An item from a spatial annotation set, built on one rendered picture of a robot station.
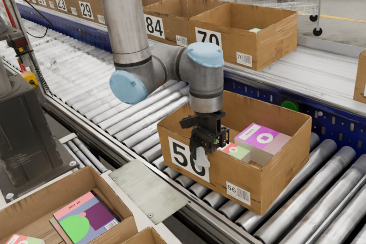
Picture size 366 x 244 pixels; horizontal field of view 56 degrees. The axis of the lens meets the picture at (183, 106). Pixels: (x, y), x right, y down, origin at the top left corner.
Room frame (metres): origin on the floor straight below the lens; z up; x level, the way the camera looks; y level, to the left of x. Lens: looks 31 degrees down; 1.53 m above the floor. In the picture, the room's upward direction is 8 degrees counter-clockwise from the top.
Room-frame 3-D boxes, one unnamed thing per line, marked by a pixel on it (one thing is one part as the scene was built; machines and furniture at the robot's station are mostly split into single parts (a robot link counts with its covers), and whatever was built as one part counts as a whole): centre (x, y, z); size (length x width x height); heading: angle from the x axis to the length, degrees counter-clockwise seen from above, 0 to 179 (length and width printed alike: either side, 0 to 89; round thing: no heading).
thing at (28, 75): (1.61, 0.74, 0.84); 0.15 x 0.09 x 0.07; 38
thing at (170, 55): (0.86, 0.03, 1.16); 0.12 x 0.12 x 0.09; 57
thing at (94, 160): (1.07, 0.38, 0.74); 0.28 x 0.02 x 0.02; 34
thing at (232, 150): (0.90, -0.14, 0.78); 0.10 x 0.06 x 0.05; 41
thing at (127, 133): (1.31, 0.10, 0.72); 0.52 x 0.05 x 0.05; 128
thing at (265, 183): (0.90, -0.14, 0.83); 0.39 x 0.29 x 0.17; 43
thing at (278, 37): (1.52, -0.32, 0.96); 0.39 x 0.29 x 0.17; 38
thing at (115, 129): (1.36, 0.13, 0.72); 0.52 x 0.05 x 0.05; 128
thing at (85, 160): (1.06, 0.40, 0.74); 0.28 x 0.02 x 0.02; 34
